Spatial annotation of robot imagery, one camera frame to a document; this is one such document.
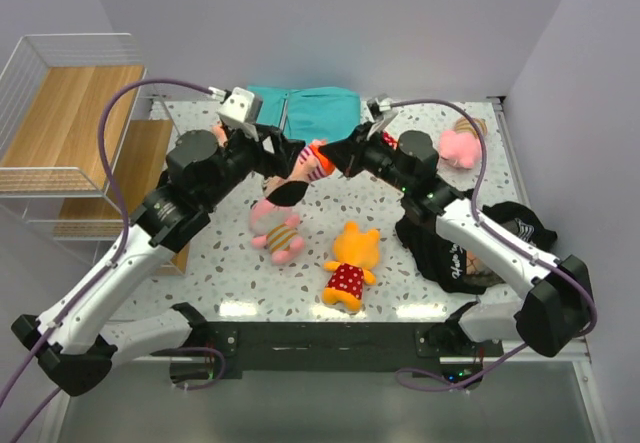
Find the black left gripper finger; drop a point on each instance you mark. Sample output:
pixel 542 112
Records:
pixel 274 141
pixel 294 182

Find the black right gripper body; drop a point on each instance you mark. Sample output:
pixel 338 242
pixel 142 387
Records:
pixel 372 155

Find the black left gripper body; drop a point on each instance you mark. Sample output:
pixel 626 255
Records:
pixel 245 153

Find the black-haired doll orange pants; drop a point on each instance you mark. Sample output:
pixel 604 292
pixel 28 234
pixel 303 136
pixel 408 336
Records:
pixel 311 165

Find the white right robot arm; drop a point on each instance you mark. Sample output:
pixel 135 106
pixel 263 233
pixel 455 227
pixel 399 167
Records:
pixel 556 303

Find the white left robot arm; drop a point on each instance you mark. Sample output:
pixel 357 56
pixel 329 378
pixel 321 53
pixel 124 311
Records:
pixel 73 342

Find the orange bear polka dress back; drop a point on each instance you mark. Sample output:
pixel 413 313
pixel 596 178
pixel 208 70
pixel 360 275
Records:
pixel 389 141

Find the orange bear polka dress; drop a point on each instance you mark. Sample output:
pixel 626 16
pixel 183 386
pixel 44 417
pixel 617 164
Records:
pixel 356 253
pixel 389 141

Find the face-up doll orange hat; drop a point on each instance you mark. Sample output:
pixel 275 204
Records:
pixel 220 134

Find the pink pig striped shirt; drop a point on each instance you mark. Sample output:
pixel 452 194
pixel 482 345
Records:
pixel 275 229

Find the folded teal cloth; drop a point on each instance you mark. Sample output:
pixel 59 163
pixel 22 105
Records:
pixel 323 113

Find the orange bear polka dress front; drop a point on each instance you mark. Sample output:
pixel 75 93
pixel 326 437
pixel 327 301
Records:
pixel 356 253

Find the pink pig toy far right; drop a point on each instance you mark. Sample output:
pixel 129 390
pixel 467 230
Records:
pixel 460 146

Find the black printed garment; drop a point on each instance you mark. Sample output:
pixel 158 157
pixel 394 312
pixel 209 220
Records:
pixel 457 270

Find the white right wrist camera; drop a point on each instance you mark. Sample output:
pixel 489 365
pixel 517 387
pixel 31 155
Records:
pixel 382 113

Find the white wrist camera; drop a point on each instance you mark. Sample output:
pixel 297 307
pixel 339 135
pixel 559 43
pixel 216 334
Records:
pixel 382 113
pixel 240 111

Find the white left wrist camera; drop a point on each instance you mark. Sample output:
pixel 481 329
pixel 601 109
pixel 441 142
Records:
pixel 240 111

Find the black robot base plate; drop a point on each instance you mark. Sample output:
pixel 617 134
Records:
pixel 238 347

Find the white wire wooden shelf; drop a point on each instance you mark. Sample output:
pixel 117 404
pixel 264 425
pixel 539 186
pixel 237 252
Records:
pixel 54 88

